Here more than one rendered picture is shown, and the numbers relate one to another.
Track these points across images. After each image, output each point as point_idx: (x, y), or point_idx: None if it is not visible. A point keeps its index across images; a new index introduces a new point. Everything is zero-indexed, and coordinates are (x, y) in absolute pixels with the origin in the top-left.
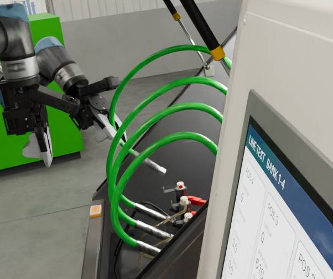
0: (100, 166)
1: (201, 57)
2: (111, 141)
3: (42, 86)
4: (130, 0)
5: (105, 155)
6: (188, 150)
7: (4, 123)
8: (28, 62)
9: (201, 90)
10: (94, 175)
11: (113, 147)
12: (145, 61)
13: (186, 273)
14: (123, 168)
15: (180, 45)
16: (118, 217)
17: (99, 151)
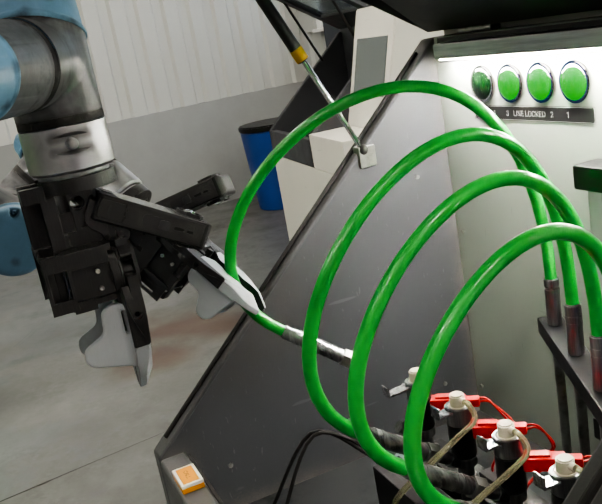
0: (13, 418)
1: (351, 132)
2: (19, 370)
3: (116, 192)
4: (3, 124)
5: (16, 397)
6: (341, 318)
7: (46, 287)
8: (98, 130)
9: (355, 196)
10: (5, 438)
11: (320, 304)
12: (305, 126)
13: None
14: (219, 378)
15: (380, 84)
16: (216, 485)
17: (0, 392)
